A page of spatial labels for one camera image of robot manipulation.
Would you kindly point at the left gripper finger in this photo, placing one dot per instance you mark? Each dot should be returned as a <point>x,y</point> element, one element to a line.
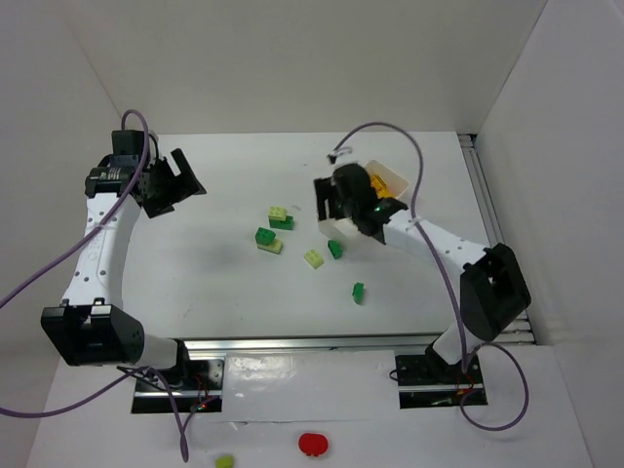
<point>185,183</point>
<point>157,205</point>

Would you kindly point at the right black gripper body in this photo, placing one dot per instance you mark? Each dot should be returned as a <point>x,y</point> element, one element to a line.
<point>330,199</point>

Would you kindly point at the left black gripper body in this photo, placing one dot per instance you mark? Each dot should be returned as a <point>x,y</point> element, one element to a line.
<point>163,184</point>

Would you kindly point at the yellow lego brick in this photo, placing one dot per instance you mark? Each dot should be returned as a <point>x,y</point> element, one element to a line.
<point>380,187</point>

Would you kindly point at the dark green base brick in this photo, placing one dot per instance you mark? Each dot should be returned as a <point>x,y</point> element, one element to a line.
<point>282,224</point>

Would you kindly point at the light green base brick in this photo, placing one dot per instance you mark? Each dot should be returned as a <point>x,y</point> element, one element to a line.
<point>275,247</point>

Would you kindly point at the dark green brick front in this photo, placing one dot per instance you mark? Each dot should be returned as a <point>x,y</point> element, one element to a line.
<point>358,293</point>

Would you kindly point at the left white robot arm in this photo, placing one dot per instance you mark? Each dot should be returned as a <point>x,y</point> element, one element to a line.
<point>90,326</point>

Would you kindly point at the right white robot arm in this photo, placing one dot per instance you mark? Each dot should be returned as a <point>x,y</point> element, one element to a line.
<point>492,288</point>

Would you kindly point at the white divided sorting tray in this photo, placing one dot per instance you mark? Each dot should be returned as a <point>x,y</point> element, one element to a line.
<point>395,182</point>

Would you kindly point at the red round object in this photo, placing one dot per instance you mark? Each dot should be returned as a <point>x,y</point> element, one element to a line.
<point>313,444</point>

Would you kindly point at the light green brick foreground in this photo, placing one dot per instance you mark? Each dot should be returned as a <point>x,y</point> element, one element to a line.
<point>224,461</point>

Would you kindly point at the aluminium rail front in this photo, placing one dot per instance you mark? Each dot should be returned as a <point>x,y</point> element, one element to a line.
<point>398,342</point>

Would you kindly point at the aluminium rail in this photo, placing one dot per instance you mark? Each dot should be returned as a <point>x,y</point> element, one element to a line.
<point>479,182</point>
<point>398,342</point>

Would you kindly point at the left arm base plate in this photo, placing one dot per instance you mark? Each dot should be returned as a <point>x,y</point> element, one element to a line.
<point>197,387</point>

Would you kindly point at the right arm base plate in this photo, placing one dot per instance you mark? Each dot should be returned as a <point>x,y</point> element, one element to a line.
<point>421,388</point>

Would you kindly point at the aluminium rail right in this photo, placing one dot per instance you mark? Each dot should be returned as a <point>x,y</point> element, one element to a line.
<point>479,182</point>

